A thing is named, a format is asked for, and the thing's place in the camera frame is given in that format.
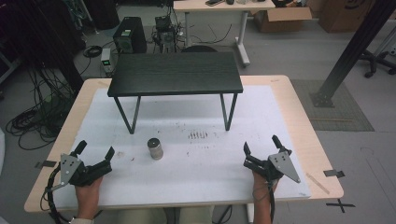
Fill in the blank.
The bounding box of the round black stool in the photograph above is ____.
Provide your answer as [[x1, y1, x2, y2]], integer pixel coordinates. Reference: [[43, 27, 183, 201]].
[[180, 45, 219, 53]]

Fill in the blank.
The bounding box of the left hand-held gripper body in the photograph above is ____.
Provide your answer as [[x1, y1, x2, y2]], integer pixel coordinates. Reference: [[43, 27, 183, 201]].
[[59, 153, 113, 189]]

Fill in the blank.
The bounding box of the white table mat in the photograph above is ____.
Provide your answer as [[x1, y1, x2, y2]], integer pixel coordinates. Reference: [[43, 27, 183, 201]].
[[53, 85, 313, 210]]

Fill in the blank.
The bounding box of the small black table shelf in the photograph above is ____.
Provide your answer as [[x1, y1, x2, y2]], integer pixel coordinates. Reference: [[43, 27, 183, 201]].
[[106, 51, 244, 135]]

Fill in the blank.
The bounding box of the person's right hand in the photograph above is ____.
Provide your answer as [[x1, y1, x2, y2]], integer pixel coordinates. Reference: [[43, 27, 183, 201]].
[[252, 171, 278, 202]]

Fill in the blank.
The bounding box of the black curtain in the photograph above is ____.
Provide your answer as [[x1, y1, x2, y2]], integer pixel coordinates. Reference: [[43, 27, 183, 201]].
[[0, 0, 86, 94]]

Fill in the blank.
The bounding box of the open cardboard box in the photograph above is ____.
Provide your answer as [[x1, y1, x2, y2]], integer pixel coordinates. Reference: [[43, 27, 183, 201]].
[[250, 7, 313, 34]]

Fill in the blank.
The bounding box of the black office chair base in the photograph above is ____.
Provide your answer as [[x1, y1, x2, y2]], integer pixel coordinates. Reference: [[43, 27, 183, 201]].
[[358, 49, 396, 79]]

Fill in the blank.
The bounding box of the coiled black cable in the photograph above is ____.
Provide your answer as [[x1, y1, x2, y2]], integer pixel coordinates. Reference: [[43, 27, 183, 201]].
[[82, 45, 104, 59]]

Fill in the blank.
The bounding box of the black computer tower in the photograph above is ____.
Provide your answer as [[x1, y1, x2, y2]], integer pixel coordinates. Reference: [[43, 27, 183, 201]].
[[112, 16, 148, 55]]

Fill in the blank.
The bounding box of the right hand-held gripper cable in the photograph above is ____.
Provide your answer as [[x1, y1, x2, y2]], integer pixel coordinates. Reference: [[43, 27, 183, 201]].
[[266, 180, 278, 224]]

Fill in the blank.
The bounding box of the large brown cardboard box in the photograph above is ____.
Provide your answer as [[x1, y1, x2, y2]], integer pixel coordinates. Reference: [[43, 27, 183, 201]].
[[317, 0, 376, 34]]

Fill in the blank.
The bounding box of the person's left hand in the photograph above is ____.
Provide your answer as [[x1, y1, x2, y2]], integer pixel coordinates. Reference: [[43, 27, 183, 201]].
[[75, 176, 104, 219]]

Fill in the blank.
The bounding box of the light wooden table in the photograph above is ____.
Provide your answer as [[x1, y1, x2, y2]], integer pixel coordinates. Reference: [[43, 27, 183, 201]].
[[23, 75, 345, 215]]

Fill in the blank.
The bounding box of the left hand-held gripper cable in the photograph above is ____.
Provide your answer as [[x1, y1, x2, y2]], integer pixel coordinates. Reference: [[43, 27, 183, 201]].
[[39, 164, 74, 224]]

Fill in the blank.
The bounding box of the white desk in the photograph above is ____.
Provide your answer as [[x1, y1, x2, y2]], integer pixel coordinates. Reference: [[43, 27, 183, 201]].
[[173, 0, 276, 67]]

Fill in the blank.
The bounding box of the black tape strip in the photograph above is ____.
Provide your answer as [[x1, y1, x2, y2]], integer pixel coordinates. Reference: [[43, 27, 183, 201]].
[[34, 160, 58, 170], [322, 169, 347, 179]]

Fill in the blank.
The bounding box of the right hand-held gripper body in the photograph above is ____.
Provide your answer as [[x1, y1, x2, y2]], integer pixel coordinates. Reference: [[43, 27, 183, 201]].
[[243, 148, 302, 184]]

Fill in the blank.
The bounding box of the grey floor mat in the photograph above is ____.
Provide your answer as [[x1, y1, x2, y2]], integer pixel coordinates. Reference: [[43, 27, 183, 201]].
[[290, 78, 375, 133]]

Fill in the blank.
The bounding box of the black electronic device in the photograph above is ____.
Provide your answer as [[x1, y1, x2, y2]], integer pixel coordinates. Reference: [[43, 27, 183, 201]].
[[152, 15, 177, 53]]

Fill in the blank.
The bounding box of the grey power supply unit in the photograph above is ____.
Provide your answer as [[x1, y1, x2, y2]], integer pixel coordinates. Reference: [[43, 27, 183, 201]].
[[100, 48, 114, 76]]

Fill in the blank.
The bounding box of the hand-held gripper cable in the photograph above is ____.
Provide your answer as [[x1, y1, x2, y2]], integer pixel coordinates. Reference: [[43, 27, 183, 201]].
[[39, 164, 74, 224], [266, 180, 278, 224]]

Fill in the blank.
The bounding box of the silver metal can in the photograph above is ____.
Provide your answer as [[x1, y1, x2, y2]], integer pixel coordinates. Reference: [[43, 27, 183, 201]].
[[147, 137, 164, 161]]

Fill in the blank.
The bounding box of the black metal column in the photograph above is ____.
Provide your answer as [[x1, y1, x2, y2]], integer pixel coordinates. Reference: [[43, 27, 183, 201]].
[[309, 0, 396, 108]]

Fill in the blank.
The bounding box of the bundle of black cables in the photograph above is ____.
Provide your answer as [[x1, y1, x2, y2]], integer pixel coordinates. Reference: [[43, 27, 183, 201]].
[[5, 66, 78, 151]]

